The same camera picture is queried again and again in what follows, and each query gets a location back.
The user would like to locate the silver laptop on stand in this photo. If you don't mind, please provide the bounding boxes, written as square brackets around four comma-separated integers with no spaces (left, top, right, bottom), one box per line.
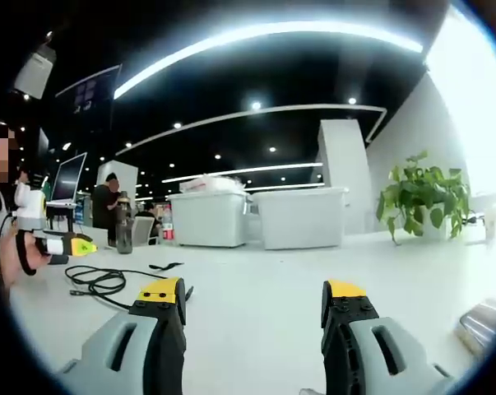
[44,151,89,231]

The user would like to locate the white bags on box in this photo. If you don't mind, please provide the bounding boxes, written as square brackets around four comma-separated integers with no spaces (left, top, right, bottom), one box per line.
[178,174,248,195]

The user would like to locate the long ceiling light strip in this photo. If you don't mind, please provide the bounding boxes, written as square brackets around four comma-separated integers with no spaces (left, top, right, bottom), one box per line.
[113,19,424,100]

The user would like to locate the person's left hand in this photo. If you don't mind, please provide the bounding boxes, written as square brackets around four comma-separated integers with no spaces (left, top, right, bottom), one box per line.
[0,230,52,287]

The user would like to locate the green potted plant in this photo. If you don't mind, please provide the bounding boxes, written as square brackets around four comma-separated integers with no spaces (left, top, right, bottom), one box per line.
[375,150,474,246]

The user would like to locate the white office chair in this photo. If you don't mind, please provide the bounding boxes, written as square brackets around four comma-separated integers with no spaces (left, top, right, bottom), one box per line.
[130,215,156,247]

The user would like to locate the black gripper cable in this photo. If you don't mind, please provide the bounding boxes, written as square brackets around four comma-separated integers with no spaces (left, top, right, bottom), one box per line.
[0,210,19,264]

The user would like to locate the black data cable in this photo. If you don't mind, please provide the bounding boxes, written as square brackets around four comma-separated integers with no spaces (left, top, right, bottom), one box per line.
[64,264,169,310]

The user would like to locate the silver metal object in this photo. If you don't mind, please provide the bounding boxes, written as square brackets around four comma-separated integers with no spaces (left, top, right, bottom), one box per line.
[454,299,496,351]

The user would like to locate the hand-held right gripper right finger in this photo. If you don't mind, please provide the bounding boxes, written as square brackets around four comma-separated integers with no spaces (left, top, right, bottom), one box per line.
[320,279,455,395]

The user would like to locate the white desktop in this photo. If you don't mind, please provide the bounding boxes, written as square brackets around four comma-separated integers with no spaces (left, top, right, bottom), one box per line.
[4,228,496,395]

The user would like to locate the black Velcro strap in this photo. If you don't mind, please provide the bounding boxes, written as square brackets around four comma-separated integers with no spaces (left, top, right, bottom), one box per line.
[149,261,185,272]

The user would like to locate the dark drinking bottle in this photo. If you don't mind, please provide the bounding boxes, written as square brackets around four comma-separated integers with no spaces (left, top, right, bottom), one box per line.
[115,190,134,254]

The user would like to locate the white ceiling-mounted device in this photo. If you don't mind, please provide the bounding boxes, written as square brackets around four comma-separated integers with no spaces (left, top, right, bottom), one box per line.
[13,43,58,100]

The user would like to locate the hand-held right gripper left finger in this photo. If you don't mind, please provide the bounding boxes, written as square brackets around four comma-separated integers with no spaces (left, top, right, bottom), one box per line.
[58,276,188,395]

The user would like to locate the white plastic storage box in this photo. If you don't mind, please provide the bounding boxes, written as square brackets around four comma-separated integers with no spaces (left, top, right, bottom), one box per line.
[166,189,249,249]
[252,186,350,251]

